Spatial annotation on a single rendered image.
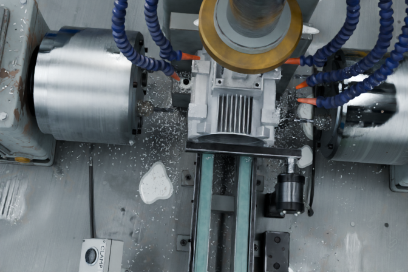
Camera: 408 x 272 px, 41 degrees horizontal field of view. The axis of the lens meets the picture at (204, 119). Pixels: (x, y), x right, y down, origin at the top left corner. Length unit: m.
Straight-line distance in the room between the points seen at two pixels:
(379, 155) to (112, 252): 0.58
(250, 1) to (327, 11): 0.81
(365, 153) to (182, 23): 0.47
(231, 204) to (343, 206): 0.30
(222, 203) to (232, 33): 0.55
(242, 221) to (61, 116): 0.47
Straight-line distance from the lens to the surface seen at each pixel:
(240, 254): 1.27
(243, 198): 1.29
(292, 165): 1.21
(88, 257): 1.13
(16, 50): 1.16
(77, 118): 1.13
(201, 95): 1.18
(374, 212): 1.48
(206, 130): 1.13
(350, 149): 1.18
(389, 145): 1.18
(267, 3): 0.81
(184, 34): 1.17
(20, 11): 1.20
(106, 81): 1.10
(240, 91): 1.12
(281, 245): 1.35
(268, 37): 0.92
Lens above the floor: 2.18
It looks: 74 degrees down
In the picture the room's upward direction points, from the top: 8 degrees clockwise
